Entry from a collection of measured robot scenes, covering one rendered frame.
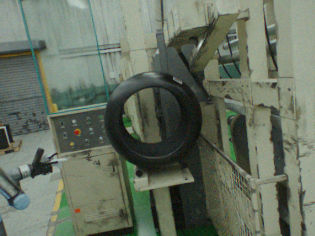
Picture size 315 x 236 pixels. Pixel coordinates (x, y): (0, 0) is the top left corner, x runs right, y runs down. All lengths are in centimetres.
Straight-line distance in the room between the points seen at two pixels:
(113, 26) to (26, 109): 492
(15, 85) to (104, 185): 879
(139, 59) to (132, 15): 30
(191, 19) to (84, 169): 163
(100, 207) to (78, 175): 37
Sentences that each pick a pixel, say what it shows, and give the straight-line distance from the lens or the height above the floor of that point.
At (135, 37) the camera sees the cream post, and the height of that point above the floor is 174.
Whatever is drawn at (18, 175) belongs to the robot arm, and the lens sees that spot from 153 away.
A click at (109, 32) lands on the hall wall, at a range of 1079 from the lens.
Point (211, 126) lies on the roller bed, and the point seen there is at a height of 103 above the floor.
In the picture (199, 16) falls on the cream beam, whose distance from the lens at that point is 117.
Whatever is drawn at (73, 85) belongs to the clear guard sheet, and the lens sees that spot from 218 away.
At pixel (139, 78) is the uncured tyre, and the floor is 146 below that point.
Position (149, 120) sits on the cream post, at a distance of 175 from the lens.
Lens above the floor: 146
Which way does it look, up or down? 10 degrees down
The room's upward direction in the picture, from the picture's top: 9 degrees counter-clockwise
